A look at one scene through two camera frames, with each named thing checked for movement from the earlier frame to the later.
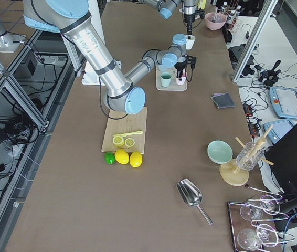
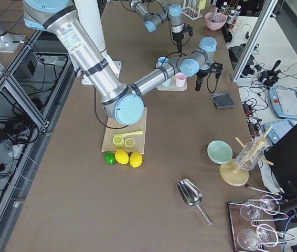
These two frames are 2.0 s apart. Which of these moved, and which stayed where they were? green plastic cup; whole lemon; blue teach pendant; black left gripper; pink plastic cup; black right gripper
Moved: black left gripper; black right gripper
Stayed: green plastic cup; pink plastic cup; whole lemon; blue teach pendant
